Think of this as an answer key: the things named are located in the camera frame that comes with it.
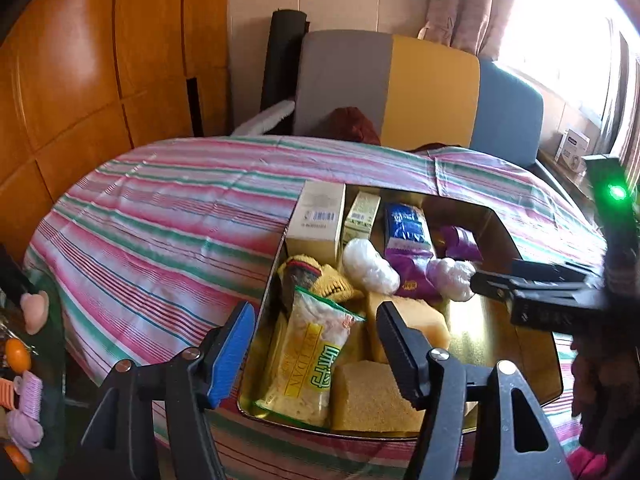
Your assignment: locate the blue tissue packet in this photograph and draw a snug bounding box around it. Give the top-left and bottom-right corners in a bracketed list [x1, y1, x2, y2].
[384, 203, 435, 256]

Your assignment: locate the large tan sponge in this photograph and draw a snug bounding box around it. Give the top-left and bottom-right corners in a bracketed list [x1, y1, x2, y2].
[330, 361, 424, 434]

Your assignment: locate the white cardboard box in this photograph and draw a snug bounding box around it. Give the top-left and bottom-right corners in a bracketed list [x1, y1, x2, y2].
[285, 180, 346, 266]

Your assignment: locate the pink patterned curtain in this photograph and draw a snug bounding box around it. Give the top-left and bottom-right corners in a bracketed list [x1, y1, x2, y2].
[418, 0, 515, 61]

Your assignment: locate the orange wooden wardrobe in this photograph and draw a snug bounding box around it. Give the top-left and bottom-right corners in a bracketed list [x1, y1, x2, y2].
[1, 0, 230, 260]

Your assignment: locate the green small carton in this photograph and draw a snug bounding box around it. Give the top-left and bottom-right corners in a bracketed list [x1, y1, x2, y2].
[342, 191, 381, 246]

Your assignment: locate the yellow knitted item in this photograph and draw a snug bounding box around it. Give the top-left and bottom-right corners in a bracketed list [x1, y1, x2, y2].
[278, 255, 364, 310]

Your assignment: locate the white plastic bundle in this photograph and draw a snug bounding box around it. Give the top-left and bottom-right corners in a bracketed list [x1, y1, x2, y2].
[427, 258, 476, 302]

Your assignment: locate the grey yellow blue headboard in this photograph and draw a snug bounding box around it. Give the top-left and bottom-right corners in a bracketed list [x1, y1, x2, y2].
[293, 30, 544, 168]

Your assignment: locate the dark red pillow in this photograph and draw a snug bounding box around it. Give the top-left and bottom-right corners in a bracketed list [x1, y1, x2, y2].
[321, 106, 381, 146]

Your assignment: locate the white box on desk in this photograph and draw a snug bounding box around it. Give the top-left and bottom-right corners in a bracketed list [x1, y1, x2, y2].
[555, 129, 590, 174]

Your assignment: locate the black rolled mat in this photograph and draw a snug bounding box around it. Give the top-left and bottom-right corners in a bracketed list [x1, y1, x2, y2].
[259, 9, 309, 112]

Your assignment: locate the striped bed sheet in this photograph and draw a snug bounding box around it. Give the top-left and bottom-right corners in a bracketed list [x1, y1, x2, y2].
[22, 134, 606, 480]

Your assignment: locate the yellow sponge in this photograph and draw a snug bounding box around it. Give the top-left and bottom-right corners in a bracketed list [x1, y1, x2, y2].
[366, 292, 451, 364]

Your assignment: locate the gold metal tin box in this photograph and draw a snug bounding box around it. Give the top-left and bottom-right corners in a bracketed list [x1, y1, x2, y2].
[235, 184, 564, 442]

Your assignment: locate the yellow green snack packet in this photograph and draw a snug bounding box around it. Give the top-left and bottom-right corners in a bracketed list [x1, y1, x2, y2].
[255, 286, 364, 427]

